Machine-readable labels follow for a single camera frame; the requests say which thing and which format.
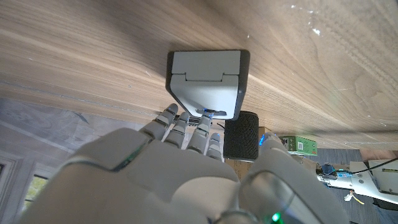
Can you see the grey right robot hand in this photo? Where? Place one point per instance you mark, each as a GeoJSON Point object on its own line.
{"type": "Point", "coordinates": [149, 174]}

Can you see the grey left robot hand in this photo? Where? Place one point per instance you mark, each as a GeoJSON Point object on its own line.
{"type": "Point", "coordinates": [309, 165]}

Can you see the grey combination lock box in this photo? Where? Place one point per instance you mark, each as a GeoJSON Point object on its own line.
{"type": "Point", "coordinates": [206, 84]}

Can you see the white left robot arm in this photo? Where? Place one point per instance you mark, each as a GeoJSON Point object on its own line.
{"type": "Point", "coordinates": [370, 183]}

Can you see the green game box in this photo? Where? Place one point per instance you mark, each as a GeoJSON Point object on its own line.
{"type": "Point", "coordinates": [300, 145]}

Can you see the brown cardboard box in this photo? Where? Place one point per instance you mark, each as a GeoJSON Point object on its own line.
{"type": "Point", "coordinates": [237, 168]}

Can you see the black cylindrical speaker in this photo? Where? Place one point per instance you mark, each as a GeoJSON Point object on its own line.
{"type": "Point", "coordinates": [241, 137]}

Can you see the printed window backdrop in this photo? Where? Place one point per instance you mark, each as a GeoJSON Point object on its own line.
{"type": "Point", "coordinates": [46, 130]}

